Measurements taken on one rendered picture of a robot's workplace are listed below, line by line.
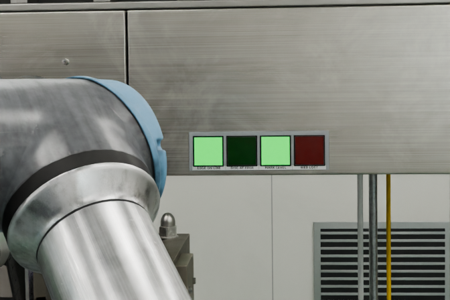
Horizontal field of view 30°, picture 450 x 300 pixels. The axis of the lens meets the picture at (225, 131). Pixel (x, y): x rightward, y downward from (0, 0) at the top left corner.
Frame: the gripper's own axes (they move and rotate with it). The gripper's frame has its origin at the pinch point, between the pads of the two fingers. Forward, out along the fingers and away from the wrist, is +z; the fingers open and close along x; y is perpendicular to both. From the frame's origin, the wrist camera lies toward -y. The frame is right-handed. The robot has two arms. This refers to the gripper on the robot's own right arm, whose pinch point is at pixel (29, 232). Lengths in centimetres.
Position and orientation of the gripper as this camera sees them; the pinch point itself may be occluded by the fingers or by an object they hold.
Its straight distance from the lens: 126.9
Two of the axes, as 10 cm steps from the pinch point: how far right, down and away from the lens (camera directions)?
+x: -10.0, 0.1, 0.6
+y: -0.1, -10.0, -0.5
